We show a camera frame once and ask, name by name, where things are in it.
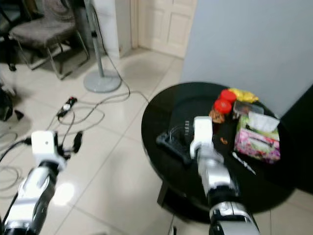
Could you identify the black floor power strip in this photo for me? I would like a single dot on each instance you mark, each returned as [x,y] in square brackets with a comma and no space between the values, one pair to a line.
[67,105]

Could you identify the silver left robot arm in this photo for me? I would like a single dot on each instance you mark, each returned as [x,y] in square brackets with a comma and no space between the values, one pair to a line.
[32,196]

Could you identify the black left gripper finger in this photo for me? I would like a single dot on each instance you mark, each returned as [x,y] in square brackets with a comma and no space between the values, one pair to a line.
[78,140]

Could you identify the black white pen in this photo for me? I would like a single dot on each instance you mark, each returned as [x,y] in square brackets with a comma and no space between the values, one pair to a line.
[244,163]

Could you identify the cream panel door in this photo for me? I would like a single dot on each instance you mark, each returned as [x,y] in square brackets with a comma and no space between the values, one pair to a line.
[166,24]

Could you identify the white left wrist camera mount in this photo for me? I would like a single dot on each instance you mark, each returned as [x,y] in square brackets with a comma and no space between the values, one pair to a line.
[44,143]

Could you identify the red lid jar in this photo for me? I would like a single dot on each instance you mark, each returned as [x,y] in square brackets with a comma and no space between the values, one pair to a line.
[228,95]
[222,106]

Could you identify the round black glass table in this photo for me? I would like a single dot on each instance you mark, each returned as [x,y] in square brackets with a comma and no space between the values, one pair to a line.
[176,105]

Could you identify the dark office chair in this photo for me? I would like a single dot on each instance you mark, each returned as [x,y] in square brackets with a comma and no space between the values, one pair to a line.
[7,29]

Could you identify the floral pink tissue box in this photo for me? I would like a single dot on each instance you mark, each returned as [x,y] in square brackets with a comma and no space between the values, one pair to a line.
[254,142]

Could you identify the grey fan stand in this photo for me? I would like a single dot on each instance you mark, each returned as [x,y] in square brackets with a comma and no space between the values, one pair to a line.
[101,82]

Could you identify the yellow snack bag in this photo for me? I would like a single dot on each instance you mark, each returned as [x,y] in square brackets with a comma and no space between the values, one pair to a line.
[244,94]

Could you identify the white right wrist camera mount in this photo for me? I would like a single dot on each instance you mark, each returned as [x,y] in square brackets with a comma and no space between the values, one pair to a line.
[203,129]

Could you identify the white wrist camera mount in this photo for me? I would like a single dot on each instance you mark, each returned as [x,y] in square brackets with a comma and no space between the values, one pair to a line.
[203,129]
[44,143]

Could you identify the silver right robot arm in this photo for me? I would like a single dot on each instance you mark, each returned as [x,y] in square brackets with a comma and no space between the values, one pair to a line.
[215,177]

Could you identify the grey fabric metal chair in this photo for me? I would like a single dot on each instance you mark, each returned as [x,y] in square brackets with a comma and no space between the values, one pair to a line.
[41,32]

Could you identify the clear plastic box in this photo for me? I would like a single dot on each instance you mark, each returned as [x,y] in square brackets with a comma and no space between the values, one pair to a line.
[247,108]

